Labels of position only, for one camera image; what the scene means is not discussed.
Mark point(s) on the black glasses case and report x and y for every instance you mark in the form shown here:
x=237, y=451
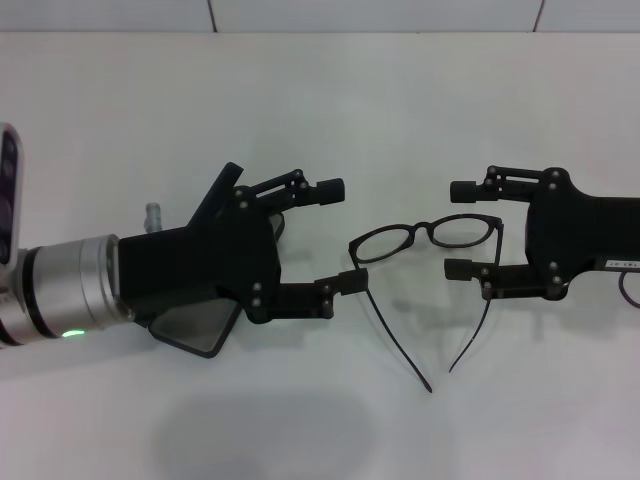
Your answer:
x=195, y=332

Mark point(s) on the black glasses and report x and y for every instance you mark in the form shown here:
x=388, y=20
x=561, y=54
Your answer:
x=429, y=229

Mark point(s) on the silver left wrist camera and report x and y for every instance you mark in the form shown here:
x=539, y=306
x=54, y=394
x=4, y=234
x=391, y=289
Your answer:
x=10, y=200

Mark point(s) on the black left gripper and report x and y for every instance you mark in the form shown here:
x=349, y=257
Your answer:
x=200, y=260

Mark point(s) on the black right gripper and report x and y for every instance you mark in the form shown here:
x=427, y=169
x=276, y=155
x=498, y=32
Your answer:
x=575, y=230

